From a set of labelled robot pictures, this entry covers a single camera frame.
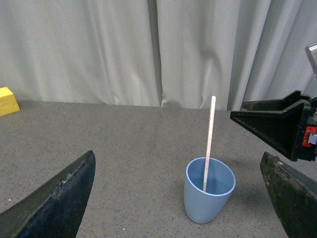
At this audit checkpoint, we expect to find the black gripper red part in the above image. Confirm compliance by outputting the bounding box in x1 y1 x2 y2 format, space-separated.
230 90 317 238

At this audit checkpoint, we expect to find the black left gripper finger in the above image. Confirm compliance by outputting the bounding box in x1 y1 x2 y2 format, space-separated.
0 150 96 238

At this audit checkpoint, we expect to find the pale pink chopstick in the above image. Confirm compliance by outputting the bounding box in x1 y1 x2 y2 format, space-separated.
203 96 216 192

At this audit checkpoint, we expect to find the blue plastic cup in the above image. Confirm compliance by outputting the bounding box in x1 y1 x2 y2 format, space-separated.
183 157 237 225

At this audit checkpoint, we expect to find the yellow foam block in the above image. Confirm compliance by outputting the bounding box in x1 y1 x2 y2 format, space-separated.
0 87 20 117

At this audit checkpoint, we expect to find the white pleated curtain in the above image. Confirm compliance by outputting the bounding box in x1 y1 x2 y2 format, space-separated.
0 0 317 110

